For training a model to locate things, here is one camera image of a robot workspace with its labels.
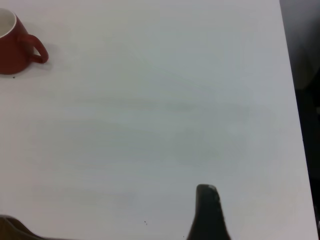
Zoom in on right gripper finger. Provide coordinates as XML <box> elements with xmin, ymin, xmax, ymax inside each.
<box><xmin>186</xmin><ymin>184</ymin><xmax>233</xmax><ymax>240</ymax></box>

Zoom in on red ceramic mug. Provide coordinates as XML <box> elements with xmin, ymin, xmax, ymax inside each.
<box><xmin>0</xmin><ymin>8</ymin><xmax>50</xmax><ymax>76</ymax></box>

